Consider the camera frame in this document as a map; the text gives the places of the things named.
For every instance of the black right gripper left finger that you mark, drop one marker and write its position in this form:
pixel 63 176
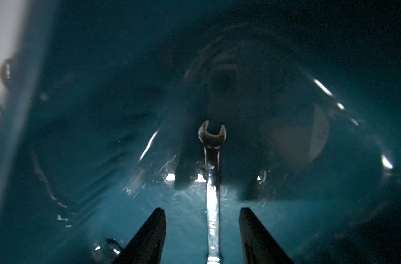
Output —
pixel 147 245

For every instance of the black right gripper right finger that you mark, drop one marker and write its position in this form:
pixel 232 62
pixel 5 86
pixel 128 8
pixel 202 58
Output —
pixel 259 247

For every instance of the large steel wrench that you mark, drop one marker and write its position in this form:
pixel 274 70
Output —
pixel 212 144

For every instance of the teal plastic storage tray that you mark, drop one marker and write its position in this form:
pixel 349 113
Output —
pixel 101 102

